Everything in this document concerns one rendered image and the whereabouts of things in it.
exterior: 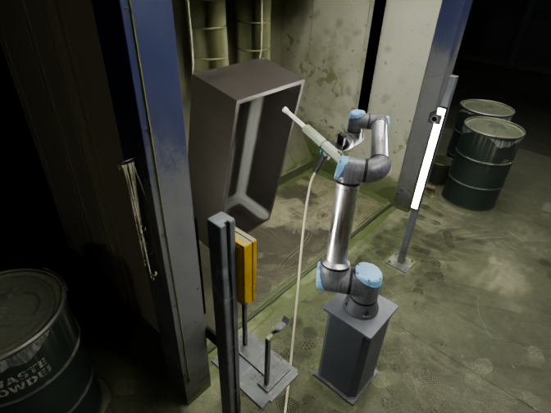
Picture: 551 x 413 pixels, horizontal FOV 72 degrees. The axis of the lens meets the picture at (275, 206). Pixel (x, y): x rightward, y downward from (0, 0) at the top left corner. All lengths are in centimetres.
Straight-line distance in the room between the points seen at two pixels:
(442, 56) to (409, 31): 37
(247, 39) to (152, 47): 256
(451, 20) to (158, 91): 279
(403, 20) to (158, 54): 282
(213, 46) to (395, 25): 163
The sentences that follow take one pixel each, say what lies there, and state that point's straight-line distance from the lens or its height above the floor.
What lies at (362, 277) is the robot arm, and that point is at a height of 91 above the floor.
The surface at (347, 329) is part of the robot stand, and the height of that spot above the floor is 58.
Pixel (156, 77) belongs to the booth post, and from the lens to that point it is 141.
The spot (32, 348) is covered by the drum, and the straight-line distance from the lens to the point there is 203.
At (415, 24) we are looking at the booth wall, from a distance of 385.
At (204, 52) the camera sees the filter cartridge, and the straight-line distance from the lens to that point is 352.
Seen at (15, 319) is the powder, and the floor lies 86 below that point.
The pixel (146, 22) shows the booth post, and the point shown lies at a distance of 137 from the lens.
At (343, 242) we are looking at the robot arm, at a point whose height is 107.
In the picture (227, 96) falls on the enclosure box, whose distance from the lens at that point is 210.
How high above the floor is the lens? 228
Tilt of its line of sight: 34 degrees down
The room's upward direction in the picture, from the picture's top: 2 degrees clockwise
